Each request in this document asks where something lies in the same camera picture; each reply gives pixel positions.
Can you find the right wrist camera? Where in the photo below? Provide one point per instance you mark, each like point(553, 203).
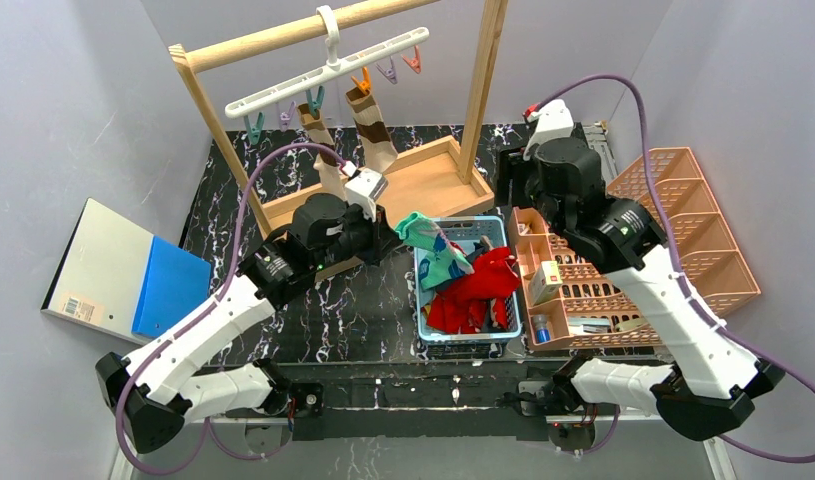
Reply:
point(552, 120)

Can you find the beige brown sock right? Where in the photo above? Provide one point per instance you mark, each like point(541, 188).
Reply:
point(379, 151)

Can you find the wooden drying rack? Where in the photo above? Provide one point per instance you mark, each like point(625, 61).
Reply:
point(438, 178)

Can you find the grey metal rail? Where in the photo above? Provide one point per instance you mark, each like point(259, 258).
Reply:
point(596, 136)

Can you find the beige brown sock left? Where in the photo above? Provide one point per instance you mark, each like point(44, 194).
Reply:
point(325, 164)

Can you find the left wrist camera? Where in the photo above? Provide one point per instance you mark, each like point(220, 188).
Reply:
point(363, 188)

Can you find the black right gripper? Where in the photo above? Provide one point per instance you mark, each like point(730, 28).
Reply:
point(510, 177)

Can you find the blue capped bottle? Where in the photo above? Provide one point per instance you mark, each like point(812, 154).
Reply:
point(541, 328)

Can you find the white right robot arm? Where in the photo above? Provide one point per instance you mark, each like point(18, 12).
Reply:
point(709, 387)

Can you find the white plastic clip hanger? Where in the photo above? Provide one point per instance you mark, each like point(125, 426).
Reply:
point(333, 68)

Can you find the lilac clothespin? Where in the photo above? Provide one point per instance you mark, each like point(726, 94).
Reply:
point(388, 72)
point(286, 116)

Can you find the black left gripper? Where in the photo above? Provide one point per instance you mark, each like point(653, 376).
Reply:
point(383, 234)

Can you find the dark navy sock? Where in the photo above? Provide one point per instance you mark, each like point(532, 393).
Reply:
point(488, 287)

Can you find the white cardboard box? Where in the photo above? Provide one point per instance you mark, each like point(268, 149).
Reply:
point(544, 283)

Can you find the orange clothespin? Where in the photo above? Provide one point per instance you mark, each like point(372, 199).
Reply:
point(363, 85)

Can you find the lilac clothespin left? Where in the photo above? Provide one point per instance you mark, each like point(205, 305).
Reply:
point(286, 116)

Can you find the beige brown sock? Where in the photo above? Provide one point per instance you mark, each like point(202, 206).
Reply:
point(379, 151)
point(325, 164)

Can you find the red sock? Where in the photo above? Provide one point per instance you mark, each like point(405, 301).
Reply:
point(449, 311)

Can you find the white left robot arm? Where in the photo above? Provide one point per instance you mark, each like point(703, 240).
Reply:
point(157, 389)

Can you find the teal clothespin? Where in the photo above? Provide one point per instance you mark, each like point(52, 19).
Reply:
point(254, 128)
point(314, 100)

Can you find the peach plastic desk organizer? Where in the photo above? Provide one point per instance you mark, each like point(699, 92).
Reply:
point(583, 313)

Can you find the teal clothespin far left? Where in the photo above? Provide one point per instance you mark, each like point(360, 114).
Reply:
point(254, 128)

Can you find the lilac clothespin right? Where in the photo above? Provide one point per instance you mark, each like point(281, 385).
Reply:
point(388, 72)

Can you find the coral clothespin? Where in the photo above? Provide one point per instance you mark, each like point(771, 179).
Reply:
point(414, 62)

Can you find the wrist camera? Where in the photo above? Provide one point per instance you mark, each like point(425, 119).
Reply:
point(552, 120)
point(363, 188)

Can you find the mint green patterned sock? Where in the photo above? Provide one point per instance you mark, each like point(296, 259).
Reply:
point(443, 261)

